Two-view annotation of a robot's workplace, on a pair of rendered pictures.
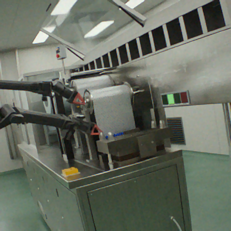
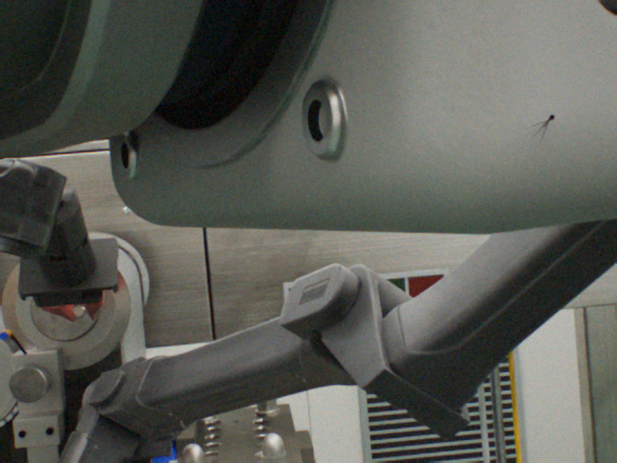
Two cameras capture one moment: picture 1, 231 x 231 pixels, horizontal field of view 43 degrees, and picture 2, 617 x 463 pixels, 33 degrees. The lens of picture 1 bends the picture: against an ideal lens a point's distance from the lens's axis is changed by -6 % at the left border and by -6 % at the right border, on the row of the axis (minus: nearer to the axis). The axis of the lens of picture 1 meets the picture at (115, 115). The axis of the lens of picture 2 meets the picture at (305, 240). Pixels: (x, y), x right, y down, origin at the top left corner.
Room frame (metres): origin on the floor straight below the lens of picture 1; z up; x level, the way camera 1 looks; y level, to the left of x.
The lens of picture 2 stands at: (1.15, 1.19, 1.38)
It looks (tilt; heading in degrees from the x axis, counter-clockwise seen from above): 4 degrees down; 290
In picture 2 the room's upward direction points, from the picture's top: 5 degrees counter-clockwise
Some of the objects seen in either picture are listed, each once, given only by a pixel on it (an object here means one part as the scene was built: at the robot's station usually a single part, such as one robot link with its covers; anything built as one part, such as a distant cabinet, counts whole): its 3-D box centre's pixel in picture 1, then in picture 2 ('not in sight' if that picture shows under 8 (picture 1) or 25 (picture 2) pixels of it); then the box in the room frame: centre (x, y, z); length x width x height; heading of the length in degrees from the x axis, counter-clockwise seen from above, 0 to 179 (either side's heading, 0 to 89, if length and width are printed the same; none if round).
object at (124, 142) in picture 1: (135, 138); (239, 462); (1.73, -0.08, 1.00); 0.40 x 0.16 x 0.06; 113
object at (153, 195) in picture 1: (79, 196); not in sight; (2.72, 0.46, 0.43); 2.52 x 0.64 x 0.86; 23
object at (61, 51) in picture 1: (60, 52); not in sight; (2.35, 0.33, 1.66); 0.07 x 0.07 x 0.10; 41
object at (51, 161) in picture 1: (66, 149); not in sight; (2.71, 0.47, 0.88); 2.52 x 0.66 x 0.04; 23
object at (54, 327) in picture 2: (86, 101); (64, 308); (1.83, 0.15, 1.25); 0.07 x 0.02 x 0.07; 23
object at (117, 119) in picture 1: (115, 122); (140, 402); (1.82, 0.00, 1.10); 0.23 x 0.01 x 0.18; 113
